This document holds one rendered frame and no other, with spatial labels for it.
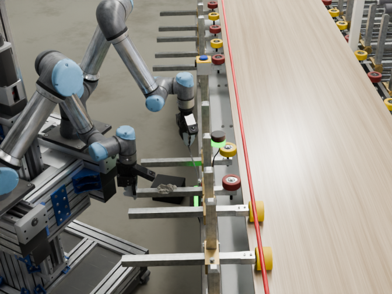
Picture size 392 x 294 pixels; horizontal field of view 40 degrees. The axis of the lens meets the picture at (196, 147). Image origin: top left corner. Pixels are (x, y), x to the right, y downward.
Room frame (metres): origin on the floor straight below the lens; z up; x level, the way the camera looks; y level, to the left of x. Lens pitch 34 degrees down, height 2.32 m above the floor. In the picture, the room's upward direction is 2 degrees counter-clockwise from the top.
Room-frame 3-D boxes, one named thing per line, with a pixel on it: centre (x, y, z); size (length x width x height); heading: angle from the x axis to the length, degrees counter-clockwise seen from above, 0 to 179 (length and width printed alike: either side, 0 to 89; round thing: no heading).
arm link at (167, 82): (2.10, 0.14, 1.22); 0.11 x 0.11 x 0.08; 79
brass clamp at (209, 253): (1.35, -0.04, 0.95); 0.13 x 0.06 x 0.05; 0
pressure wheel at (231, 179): (1.83, -0.15, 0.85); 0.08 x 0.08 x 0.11
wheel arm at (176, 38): (3.58, 0.04, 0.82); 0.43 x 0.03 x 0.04; 90
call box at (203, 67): (2.38, -0.05, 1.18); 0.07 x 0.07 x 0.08; 0
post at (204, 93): (2.38, -0.05, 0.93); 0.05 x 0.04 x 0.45; 0
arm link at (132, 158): (1.83, 0.29, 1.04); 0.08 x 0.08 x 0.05
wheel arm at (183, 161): (2.08, 0.05, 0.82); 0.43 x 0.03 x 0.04; 90
